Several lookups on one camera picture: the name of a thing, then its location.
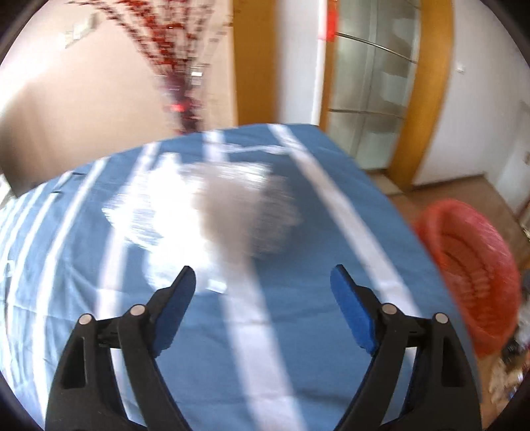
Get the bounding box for glass vase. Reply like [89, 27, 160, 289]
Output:
[162, 62, 208, 134]

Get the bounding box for white light switch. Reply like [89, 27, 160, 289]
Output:
[75, 20, 99, 40]

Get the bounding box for clear plastic bag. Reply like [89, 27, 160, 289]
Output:
[194, 161, 306, 261]

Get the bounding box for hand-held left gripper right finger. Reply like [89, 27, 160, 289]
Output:
[330, 264, 483, 431]

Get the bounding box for glass door with wooden frame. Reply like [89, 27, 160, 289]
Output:
[318, 0, 455, 192]

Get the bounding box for wooden wall trim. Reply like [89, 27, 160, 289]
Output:
[233, 0, 278, 126]

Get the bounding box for red paper door decoration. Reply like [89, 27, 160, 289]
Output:
[318, 7, 339, 43]

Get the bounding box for blue white striped tablecloth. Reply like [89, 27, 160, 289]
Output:
[0, 123, 482, 431]

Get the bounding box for red berry branches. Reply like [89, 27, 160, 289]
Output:
[66, 0, 233, 86]

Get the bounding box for red plastic basket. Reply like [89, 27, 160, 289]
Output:
[413, 199, 524, 359]

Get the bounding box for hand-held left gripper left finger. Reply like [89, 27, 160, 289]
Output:
[45, 265, 197, 431]

